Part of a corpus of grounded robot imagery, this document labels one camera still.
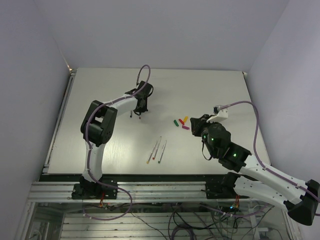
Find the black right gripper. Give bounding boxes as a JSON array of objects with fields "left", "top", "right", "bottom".
[{"left": 190, "top": 114, "right": 219, "bottom": 157}]

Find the purple pen cap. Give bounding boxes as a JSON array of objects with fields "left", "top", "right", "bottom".
[{"left": 181, "top": 125, "right": 190, "bottom": 130}]

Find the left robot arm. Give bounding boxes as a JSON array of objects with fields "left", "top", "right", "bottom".
[{"left": 80, "top": 81, "right": 154, "bottom": 199}]

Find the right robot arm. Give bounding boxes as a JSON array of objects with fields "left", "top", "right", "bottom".
[{"left": 149, "top": 109, "right": 320, "bottom": 226}]

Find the white pen red end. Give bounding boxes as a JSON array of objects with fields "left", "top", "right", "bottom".
[{"left": 152, "top": 136, "right": 162, "bottom": 160}]

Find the white pen green end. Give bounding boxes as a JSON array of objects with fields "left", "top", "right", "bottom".
[{"left": 157, "top": 140, "right": 167, "bottom": 164}]

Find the white pen yellow end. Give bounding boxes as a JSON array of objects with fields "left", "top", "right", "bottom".
[{"left": 146, "top": 140, "right": 158, "bottom": 164}]

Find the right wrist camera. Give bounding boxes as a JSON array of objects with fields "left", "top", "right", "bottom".
[{"left": 206, "top": 105, "right": 229, "bottom": 123}]

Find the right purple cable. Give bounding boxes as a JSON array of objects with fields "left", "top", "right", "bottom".
[{"left": 219, "top": 100, "right": 320, "bottom": 203}]

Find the purple cable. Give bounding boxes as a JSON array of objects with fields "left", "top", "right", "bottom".
[
  {"left": 219, "top": 100, "right": 320, "bottom": 203},
  {"left": 82, "top": 64, "right": 152, "bottom": 221}
]

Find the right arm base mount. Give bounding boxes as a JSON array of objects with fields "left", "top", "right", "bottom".
[{"left": 201, "top": 172, "right": 240, "bottom": 200}]

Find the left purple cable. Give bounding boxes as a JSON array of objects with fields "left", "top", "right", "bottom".
[{"left": 82, "top": 64, "right": 152, "bottom": 221}]

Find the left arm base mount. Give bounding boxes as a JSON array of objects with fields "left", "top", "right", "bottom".
[{"left": 71, "top": 176, "right": 118, "bottom": 200}]

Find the aluminium frame rail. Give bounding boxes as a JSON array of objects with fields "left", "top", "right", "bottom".
[{"left": 27, "top": 181, "right": 276, "bottom": 204}]

